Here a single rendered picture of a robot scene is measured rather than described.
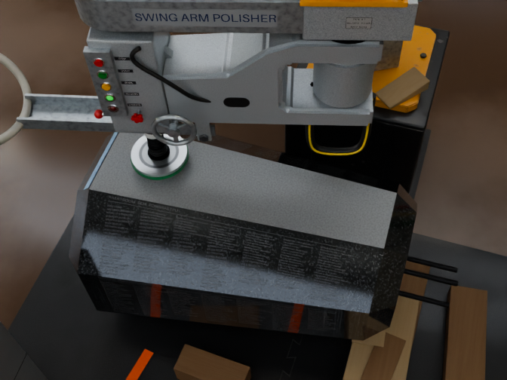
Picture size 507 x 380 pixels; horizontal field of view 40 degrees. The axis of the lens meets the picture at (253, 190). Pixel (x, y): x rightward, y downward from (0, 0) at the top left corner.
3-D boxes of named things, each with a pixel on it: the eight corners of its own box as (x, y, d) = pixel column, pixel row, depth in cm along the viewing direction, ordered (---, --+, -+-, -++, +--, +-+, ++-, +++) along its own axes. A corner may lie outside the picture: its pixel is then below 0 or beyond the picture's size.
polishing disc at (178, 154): (198, 148, 263) (198, 146, 262) (162, 186, 253) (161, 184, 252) (156, 124, 271) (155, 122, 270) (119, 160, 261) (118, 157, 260)
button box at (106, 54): (129, 110, 227) (111, 46, 204) (127, 116, 225) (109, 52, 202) (105, 109, 228) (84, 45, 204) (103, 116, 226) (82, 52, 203)
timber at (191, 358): (176, 378, 300) (173, 369, 290) (188, 353, 306) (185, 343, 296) (241, 402, 293) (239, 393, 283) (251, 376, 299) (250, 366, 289)
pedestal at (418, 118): (312, 105, 388) (317, 0, 327) (431, 132, 374) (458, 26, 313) (277, 199, 353) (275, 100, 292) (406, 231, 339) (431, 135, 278)
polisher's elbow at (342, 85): (320, 62, 234) (322, 16, 218) (376, 73, 230) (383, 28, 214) (305, 102, 223) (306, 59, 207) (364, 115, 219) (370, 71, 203)
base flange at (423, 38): (330, 15, 321) (330, 7, 317) (436, 35, 310) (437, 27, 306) (299, 90, 295) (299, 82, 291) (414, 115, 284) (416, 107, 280)
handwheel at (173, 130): (201, 125, 236) (197, 95, 223) (198, 148, 230) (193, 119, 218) (158, 124, 237) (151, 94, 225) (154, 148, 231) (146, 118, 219)
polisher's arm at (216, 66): (366, 104, 247) (381, -7, 207) (368, 154, 234) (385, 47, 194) (161, 100, 252) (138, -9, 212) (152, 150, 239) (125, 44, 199)
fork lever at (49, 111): (219, 102, 250) (218, 93, 246) (214, 144, 239) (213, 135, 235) (31, 95, 254) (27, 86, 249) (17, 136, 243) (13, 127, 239)
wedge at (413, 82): (412, 75, 292) (414, 65, 288) (428, 89, 287) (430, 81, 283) (374, 94, 286) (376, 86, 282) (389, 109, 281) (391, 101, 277)
